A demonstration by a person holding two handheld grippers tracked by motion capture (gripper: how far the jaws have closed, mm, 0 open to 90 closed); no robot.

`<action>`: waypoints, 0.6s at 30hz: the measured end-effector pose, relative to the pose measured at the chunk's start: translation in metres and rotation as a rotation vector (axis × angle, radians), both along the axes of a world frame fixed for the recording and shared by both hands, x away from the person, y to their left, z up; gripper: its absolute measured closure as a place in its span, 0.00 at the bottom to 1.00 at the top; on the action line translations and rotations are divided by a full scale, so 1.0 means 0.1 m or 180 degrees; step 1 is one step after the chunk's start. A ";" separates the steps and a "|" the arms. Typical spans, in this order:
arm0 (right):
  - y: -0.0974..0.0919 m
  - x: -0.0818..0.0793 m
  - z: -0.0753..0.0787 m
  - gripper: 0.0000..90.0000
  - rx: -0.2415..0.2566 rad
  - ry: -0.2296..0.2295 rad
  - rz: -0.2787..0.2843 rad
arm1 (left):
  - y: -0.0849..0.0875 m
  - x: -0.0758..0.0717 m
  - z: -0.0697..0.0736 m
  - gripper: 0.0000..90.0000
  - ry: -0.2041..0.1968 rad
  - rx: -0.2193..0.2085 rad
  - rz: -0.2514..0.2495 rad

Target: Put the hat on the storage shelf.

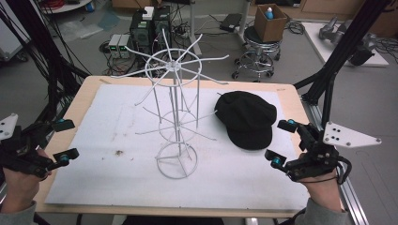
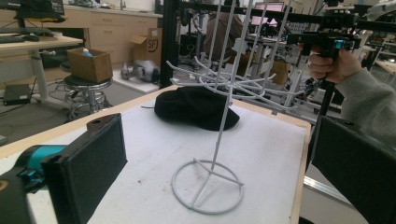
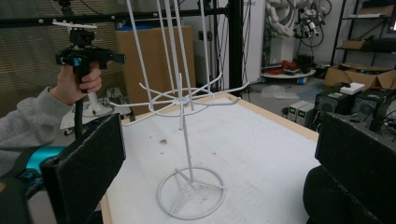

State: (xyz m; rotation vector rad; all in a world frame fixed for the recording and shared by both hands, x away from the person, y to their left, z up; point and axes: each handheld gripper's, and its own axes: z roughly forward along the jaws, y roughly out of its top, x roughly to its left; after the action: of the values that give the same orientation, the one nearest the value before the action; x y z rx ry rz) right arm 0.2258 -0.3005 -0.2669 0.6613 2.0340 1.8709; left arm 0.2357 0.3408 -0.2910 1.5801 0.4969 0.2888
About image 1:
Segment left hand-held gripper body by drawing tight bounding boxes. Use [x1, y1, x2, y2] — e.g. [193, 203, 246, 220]
[0, 112, 54, 181]

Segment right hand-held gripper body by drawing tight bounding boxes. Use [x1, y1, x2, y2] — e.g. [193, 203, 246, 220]
[285, 121, 383, 184]

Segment black cap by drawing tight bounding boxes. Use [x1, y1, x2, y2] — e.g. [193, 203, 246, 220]
[214, 90, 278, 151]

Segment white wire hat rack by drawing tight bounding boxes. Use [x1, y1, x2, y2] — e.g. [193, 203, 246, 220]
[110, 28, 230, 180]

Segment person's right hand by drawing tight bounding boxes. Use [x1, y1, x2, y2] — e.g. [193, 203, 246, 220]
[297, 152, 344, 214]

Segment person's left hand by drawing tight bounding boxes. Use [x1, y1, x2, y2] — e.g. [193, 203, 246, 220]
[0, 148, 53, 215]

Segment white foam mat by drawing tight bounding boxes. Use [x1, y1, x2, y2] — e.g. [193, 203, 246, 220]
[44, 83, 311, 211]

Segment person's right grey sleeve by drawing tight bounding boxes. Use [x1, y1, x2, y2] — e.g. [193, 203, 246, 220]
[301, 197, 355, 225]

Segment person's grey sleeve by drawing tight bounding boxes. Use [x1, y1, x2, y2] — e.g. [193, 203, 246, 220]
[301, 197, 355, 225]
[0, 201, 39, 225]

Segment person's left grey sleeve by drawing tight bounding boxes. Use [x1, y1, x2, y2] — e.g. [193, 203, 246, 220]
[0, 201, 39, 225]

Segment chrome rolling stool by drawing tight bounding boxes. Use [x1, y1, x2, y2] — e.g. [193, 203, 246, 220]
[231, 25, 282, 83]

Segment white floor board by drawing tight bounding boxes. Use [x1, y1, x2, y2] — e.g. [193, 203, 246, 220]
[301, 22, 390, 68]

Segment white power unit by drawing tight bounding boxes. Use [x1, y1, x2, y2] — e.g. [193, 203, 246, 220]
[118, 33, 131, 59]
[108, 33, 122, 59]

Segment clear plastic sheet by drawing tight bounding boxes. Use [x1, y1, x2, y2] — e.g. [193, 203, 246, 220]
[58, 18, 105, 42]

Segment brown cardboard box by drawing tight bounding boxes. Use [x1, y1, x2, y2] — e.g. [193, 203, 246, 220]
[253, 3, 289, 44]

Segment grey equipment case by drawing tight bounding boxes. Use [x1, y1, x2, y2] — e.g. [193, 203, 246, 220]
[0, 18, 31, 63]

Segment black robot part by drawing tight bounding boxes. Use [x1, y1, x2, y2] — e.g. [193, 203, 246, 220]
[347, 32, 377, 67]

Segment grey robot part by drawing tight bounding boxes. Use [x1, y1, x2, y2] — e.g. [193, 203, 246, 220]
[318, 16, 349, 45]

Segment flat black device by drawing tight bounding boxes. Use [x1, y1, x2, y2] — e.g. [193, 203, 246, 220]
[219, 12, 244, 33]

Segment round white table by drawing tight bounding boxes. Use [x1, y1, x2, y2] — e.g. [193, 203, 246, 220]
[39, 0, 96, 15]

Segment black computer tower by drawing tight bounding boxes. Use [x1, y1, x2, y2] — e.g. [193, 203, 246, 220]
[129, 8, 155, 54]
[152, 5, 173, 52]

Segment small white box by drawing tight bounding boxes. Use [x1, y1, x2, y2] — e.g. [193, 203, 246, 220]
[142, 6, 156, 22]

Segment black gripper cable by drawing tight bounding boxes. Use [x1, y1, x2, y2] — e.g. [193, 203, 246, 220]
[336, 155, 353, 186]

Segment aluminium rail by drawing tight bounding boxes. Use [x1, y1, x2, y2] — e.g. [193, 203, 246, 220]
[300, 96, 371, 225]

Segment black metal frame stand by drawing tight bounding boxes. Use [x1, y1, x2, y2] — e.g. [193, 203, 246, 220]
[0, 0, 92, 129]
[293, 0, 392, 129]

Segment black floor cables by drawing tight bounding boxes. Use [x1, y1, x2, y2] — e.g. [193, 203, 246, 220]
[283, 20, 307, 36]

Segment white metal post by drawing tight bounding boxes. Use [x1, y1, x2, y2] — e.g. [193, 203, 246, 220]
[237, 0, 253, 45]
[187, 0, 203, 56]

